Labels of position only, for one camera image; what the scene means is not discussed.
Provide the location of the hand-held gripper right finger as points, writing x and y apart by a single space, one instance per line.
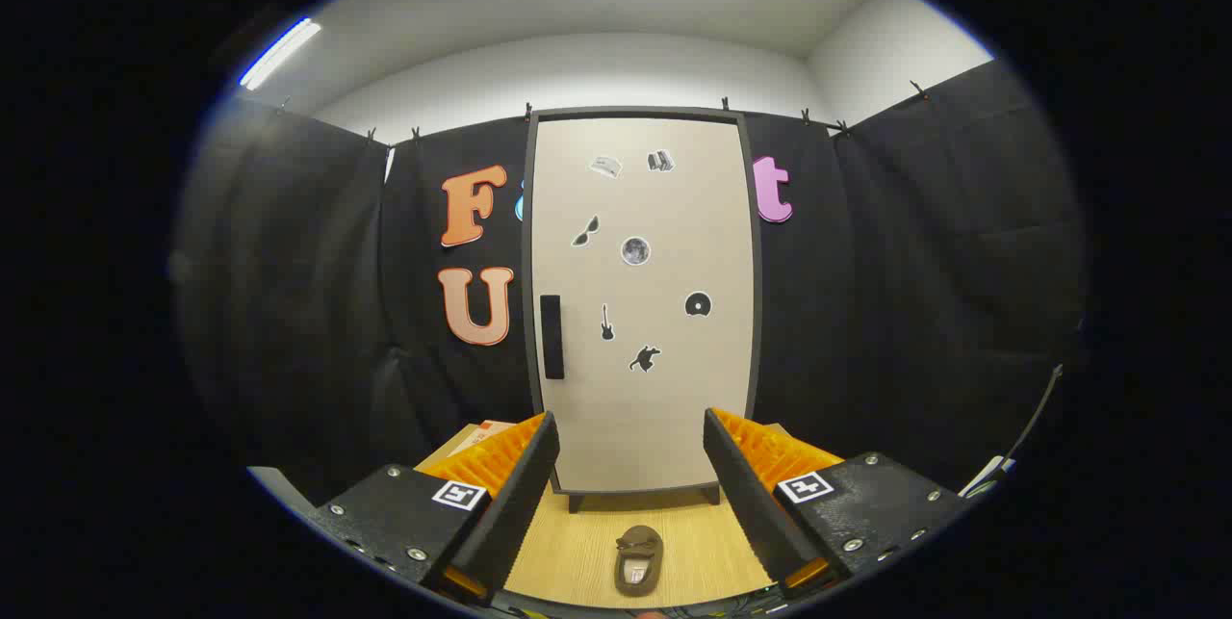
746 503

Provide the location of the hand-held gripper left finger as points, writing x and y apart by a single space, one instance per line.
520 503

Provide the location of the brown fuzzy shoe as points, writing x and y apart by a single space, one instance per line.
638 566

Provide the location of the dark grey shoe cabinet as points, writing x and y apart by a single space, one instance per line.
527 215

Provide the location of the beige orange cover book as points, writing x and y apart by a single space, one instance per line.
481 433

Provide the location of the grey panel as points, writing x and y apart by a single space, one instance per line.
284 492

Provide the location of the black backdrop cloth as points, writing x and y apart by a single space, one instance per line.
289 263

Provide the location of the narrow ceiling light strip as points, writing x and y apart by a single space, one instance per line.
279 53

